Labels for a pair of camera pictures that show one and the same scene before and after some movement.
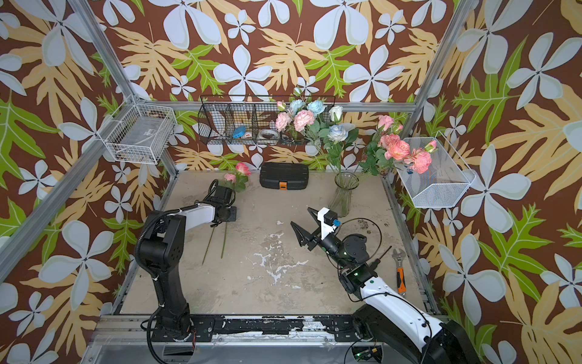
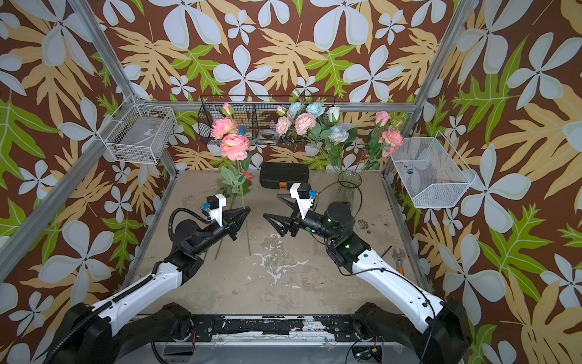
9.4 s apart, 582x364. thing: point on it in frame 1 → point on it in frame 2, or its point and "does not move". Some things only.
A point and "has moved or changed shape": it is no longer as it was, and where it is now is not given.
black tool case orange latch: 284,176 does not move
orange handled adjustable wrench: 400,272 does not move
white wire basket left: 139,133 does not move
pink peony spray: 420,160 → 234,145
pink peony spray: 386,147 has moved or changed shape
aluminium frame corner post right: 464,13 does not move
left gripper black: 233,218 → 238,215
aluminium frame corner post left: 116,64 does not move
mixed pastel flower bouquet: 320,121 does not move
